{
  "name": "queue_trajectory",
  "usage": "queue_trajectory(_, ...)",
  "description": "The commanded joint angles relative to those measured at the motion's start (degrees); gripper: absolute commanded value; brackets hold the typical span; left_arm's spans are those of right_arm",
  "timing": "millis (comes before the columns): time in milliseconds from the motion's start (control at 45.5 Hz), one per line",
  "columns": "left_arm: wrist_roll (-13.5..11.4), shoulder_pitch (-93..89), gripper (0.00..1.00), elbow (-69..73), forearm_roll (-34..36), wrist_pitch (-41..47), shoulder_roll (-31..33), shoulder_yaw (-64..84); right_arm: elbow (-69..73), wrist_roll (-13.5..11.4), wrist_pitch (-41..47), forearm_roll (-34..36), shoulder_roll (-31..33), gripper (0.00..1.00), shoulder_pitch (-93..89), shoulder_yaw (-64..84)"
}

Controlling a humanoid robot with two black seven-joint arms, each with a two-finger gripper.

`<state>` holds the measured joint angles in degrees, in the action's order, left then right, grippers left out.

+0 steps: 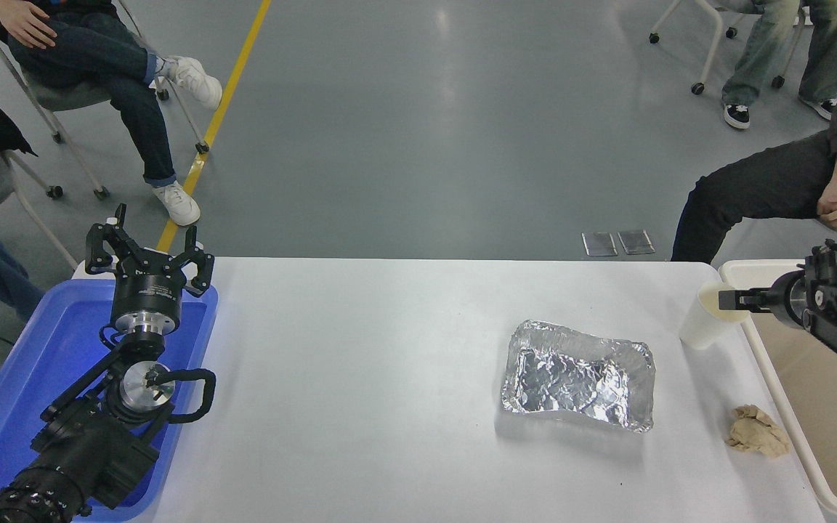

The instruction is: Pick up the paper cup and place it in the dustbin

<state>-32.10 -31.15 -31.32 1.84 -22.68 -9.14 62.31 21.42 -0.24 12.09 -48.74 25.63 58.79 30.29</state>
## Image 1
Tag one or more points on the crumpled silver foil tray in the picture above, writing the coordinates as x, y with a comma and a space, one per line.
571, 378

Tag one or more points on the crumpled tan paper ball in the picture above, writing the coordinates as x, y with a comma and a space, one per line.
756, 432

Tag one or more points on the person beside bin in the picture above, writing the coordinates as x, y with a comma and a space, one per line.
753, 189

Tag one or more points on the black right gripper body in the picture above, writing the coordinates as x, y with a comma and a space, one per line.
780, 299

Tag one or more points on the large pale bin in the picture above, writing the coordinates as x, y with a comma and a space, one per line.
825, 407

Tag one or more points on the seated person with crossed legs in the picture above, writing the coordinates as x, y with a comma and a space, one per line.
99, 65

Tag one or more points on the silver floor plate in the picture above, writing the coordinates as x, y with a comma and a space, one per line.
635, 242
599, 244

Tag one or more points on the distant seated person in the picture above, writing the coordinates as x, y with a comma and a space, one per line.
782, 51

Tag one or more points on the pale paper cup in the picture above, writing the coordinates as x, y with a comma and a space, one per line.
702, 325

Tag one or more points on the blue plastic tray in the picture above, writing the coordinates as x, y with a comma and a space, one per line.
26, 363

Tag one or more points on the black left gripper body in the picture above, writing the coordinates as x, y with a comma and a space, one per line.
148, 294

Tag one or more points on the white wheeled chair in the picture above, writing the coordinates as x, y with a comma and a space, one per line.
709, 43

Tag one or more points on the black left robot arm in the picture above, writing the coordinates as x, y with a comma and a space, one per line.
84, 450

